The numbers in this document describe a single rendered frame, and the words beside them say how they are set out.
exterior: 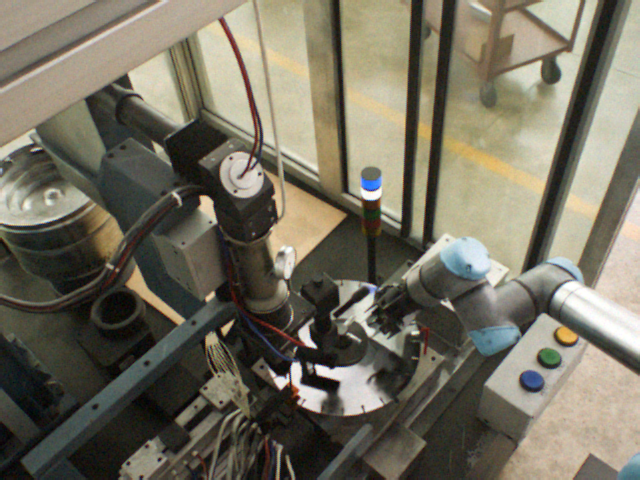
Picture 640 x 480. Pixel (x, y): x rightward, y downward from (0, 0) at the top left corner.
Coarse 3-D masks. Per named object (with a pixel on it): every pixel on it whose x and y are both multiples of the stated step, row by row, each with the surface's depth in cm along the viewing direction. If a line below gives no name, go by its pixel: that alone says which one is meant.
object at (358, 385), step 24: (360, 312) 141; (384, 336) 137; (408, 336) 136; (360, 360) 134; (384, 360) 133; (408, 360) 133; (312, 384) 131; (336, 384) 130; (360, 384) 130; (384, 384) 130; (408, 384) 129; (312, 408) 127; (336, 408) 127; (360, 408) 127
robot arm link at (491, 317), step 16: (480, 288) 106; (496, 288) 110; (512, 288) 108; (464, 304) 107; (480, 304) 106; (496, 304) 106; (512, 304) 106; (528, 304) 107; (464, 320) 107; (480, 320) 105; (496, 320) 105; (512, 320) 106; (528, 320) 108; (480, 336) 106; (496, 336) 104; (512, 336) 105; (480, 352) 107; (496, 352) 105
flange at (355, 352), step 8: (336, 320) 139; (344, 320) 139; (352, 328) 137; (360, 328) 137; (360, 336) 136; (336, 344) 134; (344, 344) 133; (352, 344) 135; (360, 344) 135; (336, 352) 134; (344, 352) 134; (352, 352) 134; (360, 352) 134; (344, 360) 133; (352, 360) 133
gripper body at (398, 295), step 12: (396, 288) 124; (384, 300) 122; (396, 300) 117; (408, 300) 119; (372, 312) 124; (384, 312) 120; (396, 312) 119; (408, 312) 116; (384, 324) 123; (396, 324) 120
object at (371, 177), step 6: (366, 168) 140; (372, 168) 140; (360, 174) 139; (366, 174) 139; (372, 174) 139; (378, 174) 139; (366, 180) 138; (372, 180) 138; (378, 180) 139; (366, 186) 140; (372, 186) 139; (378, 186) 140
